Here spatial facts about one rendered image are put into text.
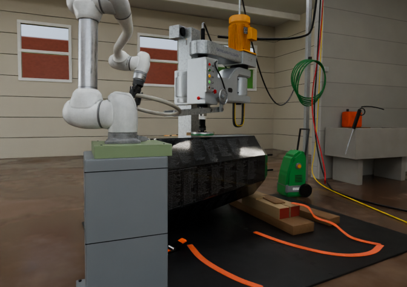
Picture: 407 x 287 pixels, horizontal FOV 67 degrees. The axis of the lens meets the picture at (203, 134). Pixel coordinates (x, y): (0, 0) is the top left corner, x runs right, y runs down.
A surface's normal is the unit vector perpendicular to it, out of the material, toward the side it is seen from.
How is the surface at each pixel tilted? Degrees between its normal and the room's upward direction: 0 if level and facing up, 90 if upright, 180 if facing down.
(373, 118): 90
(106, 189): 90
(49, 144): 90
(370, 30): 90
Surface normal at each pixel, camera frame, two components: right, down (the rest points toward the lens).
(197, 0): 0.37, 0.05
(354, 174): -0.93, 0.01
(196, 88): -0.60, 0.04
